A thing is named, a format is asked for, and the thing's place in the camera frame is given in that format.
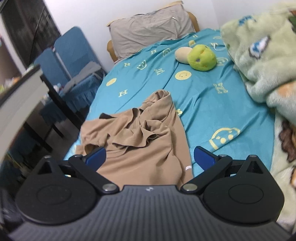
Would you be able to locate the green beige plush toy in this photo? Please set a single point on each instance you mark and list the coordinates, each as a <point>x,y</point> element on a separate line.
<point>200,58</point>

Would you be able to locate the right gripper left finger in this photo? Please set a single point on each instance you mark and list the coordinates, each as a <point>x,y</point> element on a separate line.
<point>86,168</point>

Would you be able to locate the teal patterned bed sheet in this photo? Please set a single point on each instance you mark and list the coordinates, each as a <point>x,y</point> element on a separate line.
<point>214,107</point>

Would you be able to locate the grey pillow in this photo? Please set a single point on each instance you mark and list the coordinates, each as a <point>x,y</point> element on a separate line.
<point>150,30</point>

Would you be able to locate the light green fleece blanket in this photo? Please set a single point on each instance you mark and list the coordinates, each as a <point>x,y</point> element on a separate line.
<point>262,48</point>

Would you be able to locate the blue covered chair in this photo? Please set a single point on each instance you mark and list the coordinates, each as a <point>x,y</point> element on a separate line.
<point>70,53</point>

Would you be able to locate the tan t-shirt white print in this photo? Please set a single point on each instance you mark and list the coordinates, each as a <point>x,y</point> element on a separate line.
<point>144,146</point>

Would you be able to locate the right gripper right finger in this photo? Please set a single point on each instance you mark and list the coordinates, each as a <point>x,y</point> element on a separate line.
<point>214,168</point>

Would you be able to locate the white dark-legged table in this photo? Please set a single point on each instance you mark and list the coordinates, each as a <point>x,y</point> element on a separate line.
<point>18,102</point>

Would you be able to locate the grey cloth on chair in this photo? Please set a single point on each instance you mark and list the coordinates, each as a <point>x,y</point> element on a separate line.
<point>89,69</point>

